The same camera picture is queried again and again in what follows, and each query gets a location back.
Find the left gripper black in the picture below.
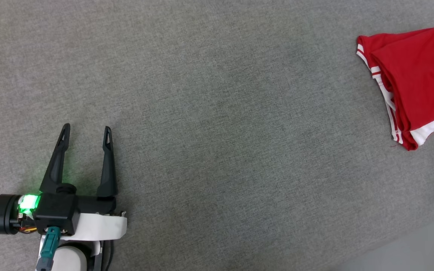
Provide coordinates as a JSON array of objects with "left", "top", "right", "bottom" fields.
[{"left": 0, "top": 123, "right": 119, "bottom": 236}]

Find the red and white basketball jersey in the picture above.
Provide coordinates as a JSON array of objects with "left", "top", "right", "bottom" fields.
[{"left": 356, "top": 21, "right": 434, "bottom": 151}]

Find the teal cable connector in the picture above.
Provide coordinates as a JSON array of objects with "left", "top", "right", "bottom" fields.
[{"left": 35, "top": 226, "right": 61, "bottom": 271}]

